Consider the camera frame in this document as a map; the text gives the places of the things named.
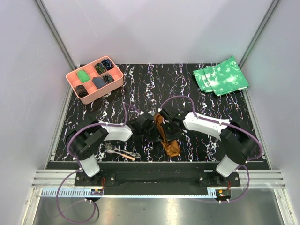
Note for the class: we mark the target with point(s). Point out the aluminium frame rail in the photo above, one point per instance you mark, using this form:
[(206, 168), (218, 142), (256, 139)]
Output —
[(151, 184)]

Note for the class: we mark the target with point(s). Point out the dark patterned roll back right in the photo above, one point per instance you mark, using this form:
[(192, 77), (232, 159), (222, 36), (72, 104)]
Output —
[(107, 63)]

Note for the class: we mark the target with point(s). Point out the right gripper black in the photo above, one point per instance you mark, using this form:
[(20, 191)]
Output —
[(168, 136)]

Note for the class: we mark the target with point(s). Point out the green rolled napkin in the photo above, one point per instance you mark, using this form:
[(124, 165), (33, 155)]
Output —
[(83, 76)]

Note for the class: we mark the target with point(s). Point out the dark patterned roll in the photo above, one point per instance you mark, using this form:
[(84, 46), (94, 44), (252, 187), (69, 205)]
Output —
[(107, 63), (108, 79), (100, 68), (81, 91)]

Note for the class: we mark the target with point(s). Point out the silver fork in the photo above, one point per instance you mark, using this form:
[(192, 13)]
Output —
[(109, 148)]

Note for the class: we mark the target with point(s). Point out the dark patterned roll front left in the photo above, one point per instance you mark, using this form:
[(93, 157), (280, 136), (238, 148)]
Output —
[(81, 91)]

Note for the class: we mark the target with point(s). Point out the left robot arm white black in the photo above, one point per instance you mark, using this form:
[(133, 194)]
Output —
[(84, 140)]

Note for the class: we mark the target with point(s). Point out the orange cloth napkin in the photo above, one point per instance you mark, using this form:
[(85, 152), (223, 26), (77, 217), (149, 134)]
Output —
[(172, 148)]

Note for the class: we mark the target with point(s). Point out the black marble pattern mat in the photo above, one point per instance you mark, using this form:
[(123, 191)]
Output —
[(146, 87)]

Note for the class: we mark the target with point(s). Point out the grey blue rolled napkin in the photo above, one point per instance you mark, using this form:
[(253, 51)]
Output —
[(98, 82)]

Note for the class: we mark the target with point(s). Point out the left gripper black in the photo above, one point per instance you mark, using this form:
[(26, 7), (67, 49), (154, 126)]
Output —
[(155, 137)]

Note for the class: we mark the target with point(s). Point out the green white patterned napkins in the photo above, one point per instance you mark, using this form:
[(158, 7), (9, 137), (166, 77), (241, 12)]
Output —
[(221, 79)]

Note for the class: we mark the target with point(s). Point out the dark patterned roll back middle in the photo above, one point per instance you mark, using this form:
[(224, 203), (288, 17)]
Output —
[(100, 68)]

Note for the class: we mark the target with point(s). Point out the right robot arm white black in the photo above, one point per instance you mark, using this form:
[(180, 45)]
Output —
[(237, 141)]

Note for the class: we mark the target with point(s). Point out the pink compartment tray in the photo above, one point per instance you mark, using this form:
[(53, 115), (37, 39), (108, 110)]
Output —
[(93, 92)]

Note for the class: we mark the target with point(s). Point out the dark patterned roll front right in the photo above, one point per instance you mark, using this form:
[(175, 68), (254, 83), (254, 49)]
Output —
[(108, 79)]

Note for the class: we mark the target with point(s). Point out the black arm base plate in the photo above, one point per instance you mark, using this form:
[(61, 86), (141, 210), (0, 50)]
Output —
[(117, 173)]

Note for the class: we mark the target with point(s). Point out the wooden handled spoon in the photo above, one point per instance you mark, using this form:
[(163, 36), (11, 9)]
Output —
[(128, 156)]

